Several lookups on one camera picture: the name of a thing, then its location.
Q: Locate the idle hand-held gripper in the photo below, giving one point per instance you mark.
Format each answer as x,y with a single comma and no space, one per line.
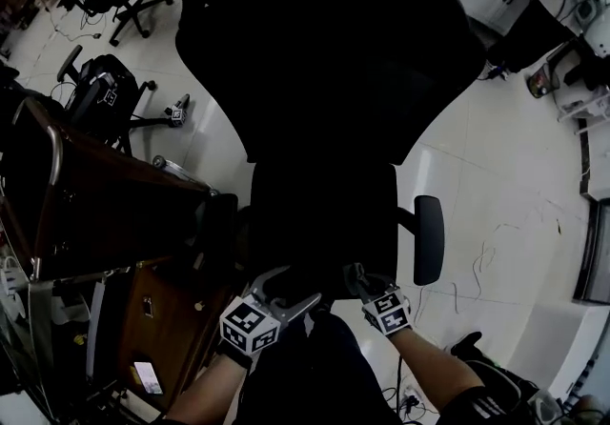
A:
177,114
110,96

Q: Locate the person's black clothing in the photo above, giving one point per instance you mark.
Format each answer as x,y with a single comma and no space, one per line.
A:
310,375

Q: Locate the smartphone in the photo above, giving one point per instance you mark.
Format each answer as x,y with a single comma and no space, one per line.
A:
148,378

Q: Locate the person's right forearm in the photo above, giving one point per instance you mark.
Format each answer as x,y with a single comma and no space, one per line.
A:
429,366

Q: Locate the white capsule backpack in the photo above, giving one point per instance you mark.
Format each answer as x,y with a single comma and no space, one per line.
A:
599,37

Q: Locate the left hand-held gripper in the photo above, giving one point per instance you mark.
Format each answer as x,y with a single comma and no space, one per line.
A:
248,325

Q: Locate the person's left forearm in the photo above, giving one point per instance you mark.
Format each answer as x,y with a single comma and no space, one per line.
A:
209,390

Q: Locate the black framed window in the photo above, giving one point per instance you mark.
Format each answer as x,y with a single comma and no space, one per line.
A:
595,251

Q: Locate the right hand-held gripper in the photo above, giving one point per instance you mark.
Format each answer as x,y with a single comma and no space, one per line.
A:
388,311

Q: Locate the black office chair seat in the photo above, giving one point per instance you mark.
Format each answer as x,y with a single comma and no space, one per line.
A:
324,223

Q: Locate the brown wooden side cabinet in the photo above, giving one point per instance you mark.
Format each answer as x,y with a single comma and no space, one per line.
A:
181,332

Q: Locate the brown wooden cart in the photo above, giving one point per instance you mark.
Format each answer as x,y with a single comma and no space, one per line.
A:
119,204

